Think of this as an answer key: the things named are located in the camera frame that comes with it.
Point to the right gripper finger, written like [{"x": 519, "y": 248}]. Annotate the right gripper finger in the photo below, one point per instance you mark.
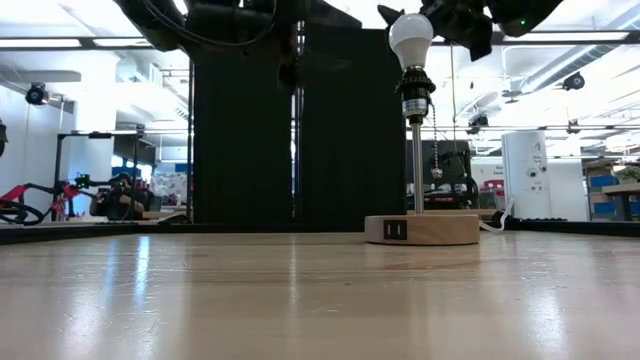
[
  {"x": 470, "y": 35},
  {"x": 391, "y": 15}
]

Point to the white lightbulb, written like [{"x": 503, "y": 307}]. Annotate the white lightbulb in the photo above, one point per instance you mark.
[{"x": 411, "y": 37}]

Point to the wooden base table lamp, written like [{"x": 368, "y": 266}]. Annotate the wooden base table lamp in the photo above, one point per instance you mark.
[{"x": 422, "y": 230}]

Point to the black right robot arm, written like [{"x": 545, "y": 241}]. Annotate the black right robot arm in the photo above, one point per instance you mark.
[{"x": 530, "y": 15}]

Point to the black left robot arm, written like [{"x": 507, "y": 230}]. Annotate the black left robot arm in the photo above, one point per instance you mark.
[{"x": 210, "y": 20}]

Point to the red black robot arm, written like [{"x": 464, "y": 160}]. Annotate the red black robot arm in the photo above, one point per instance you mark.
[{"x": 15, "y": 192}]

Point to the black partition panel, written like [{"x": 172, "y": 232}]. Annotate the black partition panel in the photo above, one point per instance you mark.
[
  {"x": 240, "y": 140},
  {"x": 350, "y": 140}
]

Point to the black equipment rack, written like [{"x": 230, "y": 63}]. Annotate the black equipment rack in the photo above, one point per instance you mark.
[{"x": 455, "y": 170}]

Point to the white machine cabinet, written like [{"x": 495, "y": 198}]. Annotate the white machine cabinet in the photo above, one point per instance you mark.
[{"x": 525, "y": 165}]

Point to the blue storage bins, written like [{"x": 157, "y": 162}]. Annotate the blue storage bins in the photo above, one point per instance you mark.
[{"x": 602, "y": 181}]

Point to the black robot with green light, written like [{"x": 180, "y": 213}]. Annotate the black robot with green light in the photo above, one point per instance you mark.
[{"x": 120, "y": 200}]

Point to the black metal stand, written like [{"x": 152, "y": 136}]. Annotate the black metal stand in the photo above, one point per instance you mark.
[{"x": 60, "y": 175}]

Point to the black ceiling camera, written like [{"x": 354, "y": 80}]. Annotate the black ceiling camera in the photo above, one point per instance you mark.
[
  {"x": 36, "y": 94},
  {"x": 575, "y": 81}
]

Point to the black aluminium table frame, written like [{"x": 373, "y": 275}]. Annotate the black aluminium table frame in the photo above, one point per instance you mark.
[{"x": 200, "y": 227}]

